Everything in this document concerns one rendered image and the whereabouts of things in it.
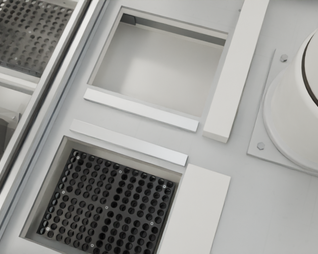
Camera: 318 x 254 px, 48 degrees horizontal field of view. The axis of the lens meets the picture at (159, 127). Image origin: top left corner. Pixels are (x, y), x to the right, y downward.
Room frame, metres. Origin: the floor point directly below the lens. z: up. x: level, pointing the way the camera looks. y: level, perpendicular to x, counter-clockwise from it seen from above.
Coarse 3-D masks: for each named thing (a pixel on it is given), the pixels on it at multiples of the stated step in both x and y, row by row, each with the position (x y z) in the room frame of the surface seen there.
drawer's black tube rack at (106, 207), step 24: (96, 168) 0.18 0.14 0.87; (120, 168) 0.17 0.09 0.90; (72, 192) 0.14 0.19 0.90; (96, 192) 0.13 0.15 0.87; (120, 192) 0.13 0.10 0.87; (144, 192) 0.11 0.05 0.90; (168, 192) 0.11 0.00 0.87; (72, 216) 0.09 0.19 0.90; (96, 216) 0.09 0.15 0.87; (120, 216) 0.08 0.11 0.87; (144, 216) 0.07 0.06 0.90; (72, 240) 0.05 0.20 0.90; (96, 240) 0.04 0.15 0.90; (120, 240) 0.03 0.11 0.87; (144, 240) 0.02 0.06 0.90
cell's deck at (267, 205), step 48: (144, 0) 0.52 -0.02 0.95; (192, 0) 0.50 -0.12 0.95; (240, 0) 0.48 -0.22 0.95; (288, 0) 0.46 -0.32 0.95; (96, 48) 0.42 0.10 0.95; (288, 48) 0.34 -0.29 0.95; (48, 144) 0.23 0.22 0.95; (96, 144) 0.21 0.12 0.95; (192, 144) 0.18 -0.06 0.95; (240, 144) 0.16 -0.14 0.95; (240, 192) 0.08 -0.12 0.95; (288, 192) 0.06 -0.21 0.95; (0, 240) 0.06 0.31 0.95; (240, 240) 0.00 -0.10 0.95; (288, 240) -0.02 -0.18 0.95
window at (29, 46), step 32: (0, 0) 0.35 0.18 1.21; (32, 0) 0.39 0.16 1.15; (64, 0) 0.45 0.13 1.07; (0, 32) 0.32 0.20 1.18; (32, 32) 0.36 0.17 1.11; (64, 32) 0.41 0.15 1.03; (0, 64) 0.29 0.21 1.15; (32, 64) 0.33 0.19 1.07; (0, 96) 0.26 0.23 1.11; (32, 96) 0.29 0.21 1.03; (0, 128) 0.22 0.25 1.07; (0, 160) 0.18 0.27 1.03
